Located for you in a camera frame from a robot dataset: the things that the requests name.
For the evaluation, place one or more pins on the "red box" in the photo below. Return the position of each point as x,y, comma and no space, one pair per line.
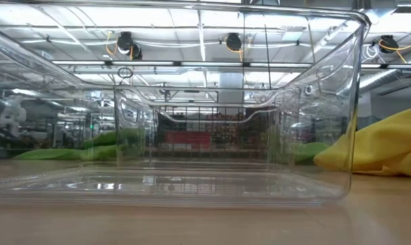
188,140

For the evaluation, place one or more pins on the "white robot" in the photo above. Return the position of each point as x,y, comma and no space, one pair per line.
12,117

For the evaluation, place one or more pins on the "green microfiber towel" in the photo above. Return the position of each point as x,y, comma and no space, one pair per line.
309,151
56,154

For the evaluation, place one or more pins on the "yellow microfiber towel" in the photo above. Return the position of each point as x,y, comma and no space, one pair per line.
389,146

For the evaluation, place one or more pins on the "clear plastic bin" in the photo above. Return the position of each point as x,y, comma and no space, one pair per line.
178,190

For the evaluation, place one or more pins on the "ceiling light bar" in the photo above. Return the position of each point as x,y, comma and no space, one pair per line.
192,63

